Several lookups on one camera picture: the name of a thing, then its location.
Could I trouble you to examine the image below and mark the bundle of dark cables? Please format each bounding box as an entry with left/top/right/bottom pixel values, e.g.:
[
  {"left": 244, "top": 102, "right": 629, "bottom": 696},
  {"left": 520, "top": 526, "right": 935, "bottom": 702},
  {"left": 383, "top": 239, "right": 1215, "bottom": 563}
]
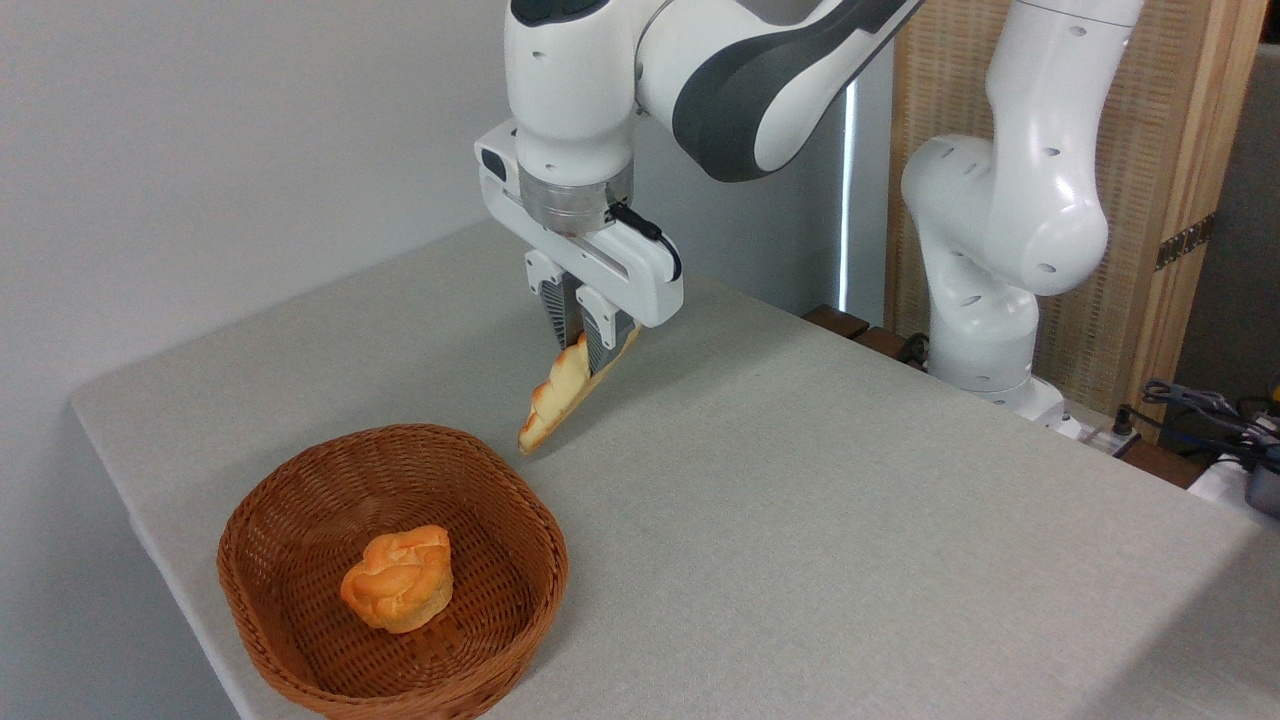
[{"left": 1143, "top": 378, "right": 1280, "bottom": 473}]

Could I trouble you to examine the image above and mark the long braided bread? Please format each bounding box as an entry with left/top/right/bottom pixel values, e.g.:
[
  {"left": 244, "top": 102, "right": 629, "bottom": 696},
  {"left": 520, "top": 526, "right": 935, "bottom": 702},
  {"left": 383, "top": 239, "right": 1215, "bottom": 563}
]
[{"left": 517, "top": 322, "right": 644, "bottom": 456}]

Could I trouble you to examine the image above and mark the brass screen hinge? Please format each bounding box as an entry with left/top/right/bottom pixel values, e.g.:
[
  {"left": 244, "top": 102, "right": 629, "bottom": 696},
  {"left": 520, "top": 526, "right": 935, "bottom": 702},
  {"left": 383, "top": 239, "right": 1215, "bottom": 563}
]
[{"left": 1155, "top": 212, "right": 1218, "bottom": 272}]

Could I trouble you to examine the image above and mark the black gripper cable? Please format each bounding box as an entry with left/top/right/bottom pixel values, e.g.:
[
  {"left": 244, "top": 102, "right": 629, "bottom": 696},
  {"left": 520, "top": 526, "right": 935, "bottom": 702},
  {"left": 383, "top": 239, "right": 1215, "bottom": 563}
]
[{"left": 608, "top": 202, "right": 685, "bottom": 283}]

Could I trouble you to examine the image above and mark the round orange bread bun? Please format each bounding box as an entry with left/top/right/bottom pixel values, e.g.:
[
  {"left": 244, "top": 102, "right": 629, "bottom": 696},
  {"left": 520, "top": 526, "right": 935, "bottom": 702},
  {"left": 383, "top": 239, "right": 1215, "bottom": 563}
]
[{"left": 340, "top": 525, "right": 454, "bottom": 635}]

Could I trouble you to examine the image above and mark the brown wicker basket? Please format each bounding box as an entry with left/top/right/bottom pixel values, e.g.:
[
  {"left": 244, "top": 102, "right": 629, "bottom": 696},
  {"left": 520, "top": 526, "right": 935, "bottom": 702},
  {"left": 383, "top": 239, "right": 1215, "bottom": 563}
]
[{"left": 217, "top": 423, "right": 569, "bottom": 720}]

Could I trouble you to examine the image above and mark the grey tablecloth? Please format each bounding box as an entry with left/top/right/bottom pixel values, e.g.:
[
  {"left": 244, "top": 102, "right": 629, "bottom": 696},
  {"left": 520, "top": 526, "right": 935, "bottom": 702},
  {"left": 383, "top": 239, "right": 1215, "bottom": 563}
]
[{"left": 70, "top": 220, "right": 1280, "bottom": 720}]

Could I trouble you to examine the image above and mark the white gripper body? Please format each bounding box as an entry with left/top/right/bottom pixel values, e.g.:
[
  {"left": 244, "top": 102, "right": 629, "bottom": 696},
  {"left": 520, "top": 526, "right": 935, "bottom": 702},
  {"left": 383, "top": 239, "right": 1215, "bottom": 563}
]
[{"left": 475, "top": 120, "right": 685, "bottom": 329}]

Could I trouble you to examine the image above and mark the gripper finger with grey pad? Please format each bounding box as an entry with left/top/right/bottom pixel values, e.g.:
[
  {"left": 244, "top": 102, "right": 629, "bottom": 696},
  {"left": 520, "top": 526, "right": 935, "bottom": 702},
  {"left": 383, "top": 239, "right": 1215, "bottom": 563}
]
[
  {"left": 575, "top": 287, "right": 641, "bottom": 377},
  {"left": 524, "top": 250, "right": 583, "bottom": 349}
]

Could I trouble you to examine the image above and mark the white power strip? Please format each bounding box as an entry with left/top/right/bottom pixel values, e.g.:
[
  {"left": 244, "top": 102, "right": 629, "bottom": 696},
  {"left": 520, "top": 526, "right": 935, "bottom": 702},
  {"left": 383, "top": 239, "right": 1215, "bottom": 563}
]
[{"left": 1060, "top": 400, "right": 1143, "bottom": 457}]

